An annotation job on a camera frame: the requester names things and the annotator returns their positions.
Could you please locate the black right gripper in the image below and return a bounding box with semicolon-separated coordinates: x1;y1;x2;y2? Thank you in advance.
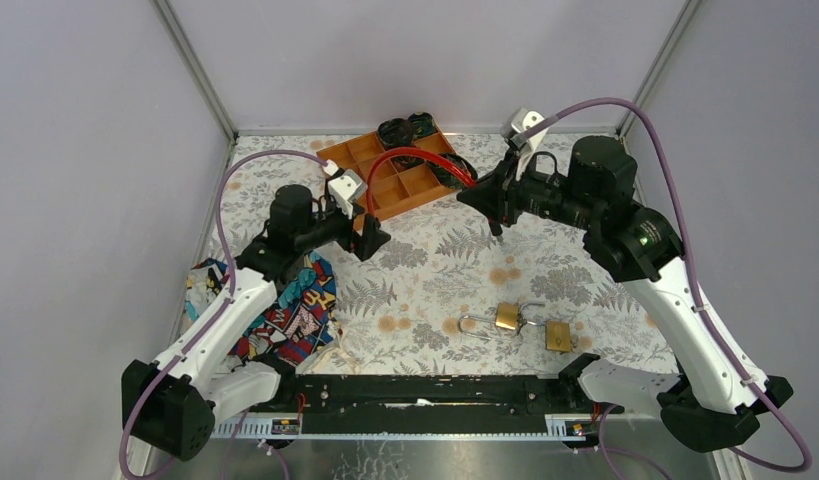
458;143;600;230

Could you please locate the red cable lock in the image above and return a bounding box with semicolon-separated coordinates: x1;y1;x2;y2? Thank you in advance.
360;147;476;220

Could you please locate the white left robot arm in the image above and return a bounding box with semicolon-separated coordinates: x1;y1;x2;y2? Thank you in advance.
119;176;390;461

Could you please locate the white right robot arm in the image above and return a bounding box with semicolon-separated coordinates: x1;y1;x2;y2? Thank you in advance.
457;136;793;453

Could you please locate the dark rolled sock right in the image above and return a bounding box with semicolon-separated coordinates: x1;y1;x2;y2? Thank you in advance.
427;153;479;188

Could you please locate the orange compartment tray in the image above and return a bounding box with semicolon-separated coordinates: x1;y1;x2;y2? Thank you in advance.
317;112;477;220

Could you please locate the brass padlock with long shackle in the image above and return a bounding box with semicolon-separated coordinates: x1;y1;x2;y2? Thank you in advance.
456;301;545;340

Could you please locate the colourful comic print cloth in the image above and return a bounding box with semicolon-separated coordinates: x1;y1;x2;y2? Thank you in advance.
221;252;341;372

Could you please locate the dark green rolled sock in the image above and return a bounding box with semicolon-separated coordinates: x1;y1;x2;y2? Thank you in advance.
407;112;438;140

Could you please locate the brass padlock right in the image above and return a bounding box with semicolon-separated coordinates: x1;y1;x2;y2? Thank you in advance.
527;321;574;353

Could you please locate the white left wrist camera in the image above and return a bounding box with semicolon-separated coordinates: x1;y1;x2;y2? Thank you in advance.
326;169;368;220

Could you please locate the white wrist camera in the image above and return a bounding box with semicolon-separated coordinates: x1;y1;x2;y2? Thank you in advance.
500;107;548;180
326;169;368;220

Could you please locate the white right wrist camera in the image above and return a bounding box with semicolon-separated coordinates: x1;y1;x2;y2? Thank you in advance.
500;107;548;180

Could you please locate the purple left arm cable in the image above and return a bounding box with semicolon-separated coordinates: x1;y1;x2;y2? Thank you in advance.
119;149;331;480

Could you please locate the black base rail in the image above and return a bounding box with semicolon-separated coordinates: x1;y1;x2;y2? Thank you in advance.
250;375;609;438

